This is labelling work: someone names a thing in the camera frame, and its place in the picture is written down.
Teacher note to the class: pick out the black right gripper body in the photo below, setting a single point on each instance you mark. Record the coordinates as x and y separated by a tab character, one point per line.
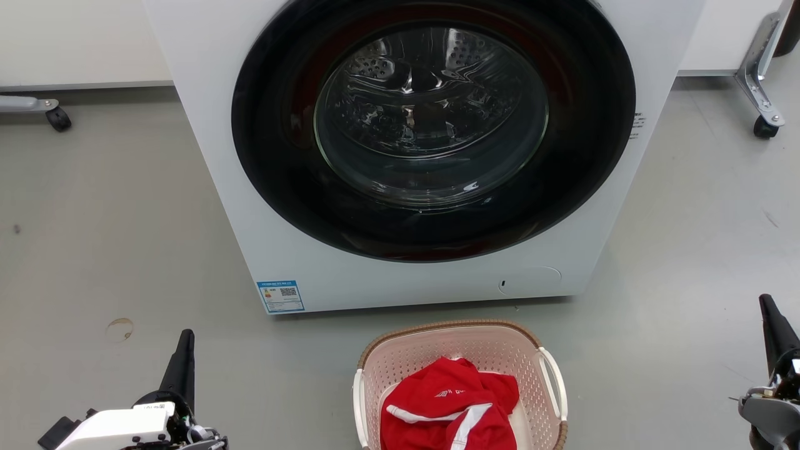
790	378

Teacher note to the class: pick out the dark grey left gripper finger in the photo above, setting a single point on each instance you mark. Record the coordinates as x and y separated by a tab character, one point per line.
182	369

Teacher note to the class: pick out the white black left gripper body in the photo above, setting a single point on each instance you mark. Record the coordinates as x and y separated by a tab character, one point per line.
119	428

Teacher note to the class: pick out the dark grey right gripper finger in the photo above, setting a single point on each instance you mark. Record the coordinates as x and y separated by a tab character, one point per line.
776	334

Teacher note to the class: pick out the pink perforated laundry basket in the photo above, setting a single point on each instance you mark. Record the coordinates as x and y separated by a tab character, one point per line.
406	359

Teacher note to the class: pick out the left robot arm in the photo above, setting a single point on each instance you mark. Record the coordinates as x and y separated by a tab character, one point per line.
57	434

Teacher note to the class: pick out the blue energy label sticker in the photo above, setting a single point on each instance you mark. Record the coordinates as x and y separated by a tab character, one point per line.
280	296

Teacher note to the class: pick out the black caster wheel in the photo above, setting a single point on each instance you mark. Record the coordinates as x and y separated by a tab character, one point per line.
765	127
59	119

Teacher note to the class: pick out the round black washer door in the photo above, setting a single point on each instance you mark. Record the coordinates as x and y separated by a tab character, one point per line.
269	156

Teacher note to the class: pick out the white front-load washing machine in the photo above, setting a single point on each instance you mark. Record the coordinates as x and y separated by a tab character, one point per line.
200	125

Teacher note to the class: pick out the round white filter cover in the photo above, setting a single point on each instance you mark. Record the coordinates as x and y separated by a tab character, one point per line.
531	281

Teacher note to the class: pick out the small printed warning text sticker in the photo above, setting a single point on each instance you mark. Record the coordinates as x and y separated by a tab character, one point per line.
637	125

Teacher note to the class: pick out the grey metal stand leg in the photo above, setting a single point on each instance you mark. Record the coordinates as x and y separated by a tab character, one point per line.
757	69
25	103

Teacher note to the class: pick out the red garment with white stripes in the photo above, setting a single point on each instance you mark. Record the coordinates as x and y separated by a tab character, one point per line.
450	400

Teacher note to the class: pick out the white cloth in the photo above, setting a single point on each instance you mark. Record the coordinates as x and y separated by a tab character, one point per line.
520	428

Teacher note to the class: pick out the dark object beside stand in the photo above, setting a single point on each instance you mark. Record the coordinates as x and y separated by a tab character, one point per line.
789	28

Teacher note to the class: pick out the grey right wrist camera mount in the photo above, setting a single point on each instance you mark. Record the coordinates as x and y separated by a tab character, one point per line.
772	415

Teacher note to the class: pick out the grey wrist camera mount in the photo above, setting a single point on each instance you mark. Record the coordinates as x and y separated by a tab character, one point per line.
772	415
206	439

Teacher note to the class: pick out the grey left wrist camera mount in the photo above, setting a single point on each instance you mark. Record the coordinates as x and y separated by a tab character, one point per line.
206	439

